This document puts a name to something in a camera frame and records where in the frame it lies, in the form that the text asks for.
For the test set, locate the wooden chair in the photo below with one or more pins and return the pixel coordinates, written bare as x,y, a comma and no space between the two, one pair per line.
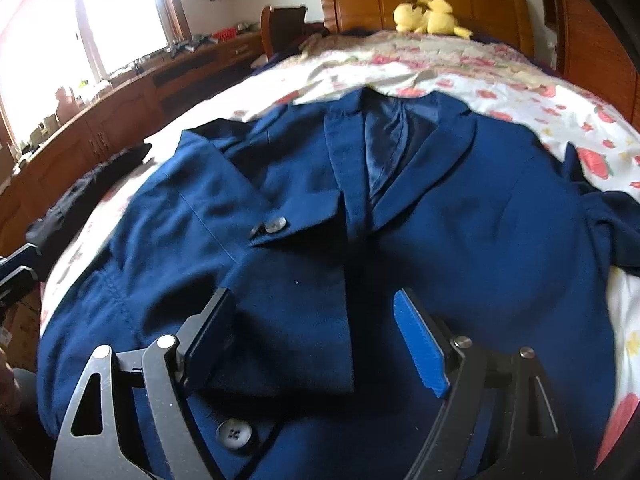
282,30

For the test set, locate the black garment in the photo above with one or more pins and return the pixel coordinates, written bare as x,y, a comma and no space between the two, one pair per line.
75,200

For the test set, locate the red box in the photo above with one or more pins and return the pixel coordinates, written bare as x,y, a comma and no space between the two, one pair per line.
224,35

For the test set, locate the strawberry print bed sheet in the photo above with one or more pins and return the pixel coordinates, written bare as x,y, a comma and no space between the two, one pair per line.
500,90

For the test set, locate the navy blue suit jacket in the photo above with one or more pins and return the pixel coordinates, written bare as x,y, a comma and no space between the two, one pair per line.
450,220

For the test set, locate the wooden slatted wardrobe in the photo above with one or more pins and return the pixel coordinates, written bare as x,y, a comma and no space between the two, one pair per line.
590,45

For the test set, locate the yellow plush toy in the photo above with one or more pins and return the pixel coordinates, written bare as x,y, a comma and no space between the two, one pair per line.
435,17

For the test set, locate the long wooden cabinet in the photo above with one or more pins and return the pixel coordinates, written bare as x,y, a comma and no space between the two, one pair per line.
115,120

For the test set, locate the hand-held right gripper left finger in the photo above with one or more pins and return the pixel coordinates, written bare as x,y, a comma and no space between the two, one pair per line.
212,332

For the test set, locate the wooden bed headboard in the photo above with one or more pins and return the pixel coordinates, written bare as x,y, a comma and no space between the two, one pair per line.
475,5

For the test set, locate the bright window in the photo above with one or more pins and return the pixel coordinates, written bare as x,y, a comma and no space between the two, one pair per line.
125,5

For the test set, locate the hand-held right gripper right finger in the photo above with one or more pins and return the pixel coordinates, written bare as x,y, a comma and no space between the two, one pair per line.
420,340

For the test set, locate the beige floral quilt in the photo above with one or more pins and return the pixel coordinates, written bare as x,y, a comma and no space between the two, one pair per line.
400,47

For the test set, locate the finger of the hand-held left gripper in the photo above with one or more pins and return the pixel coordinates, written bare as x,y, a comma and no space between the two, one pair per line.
17,272

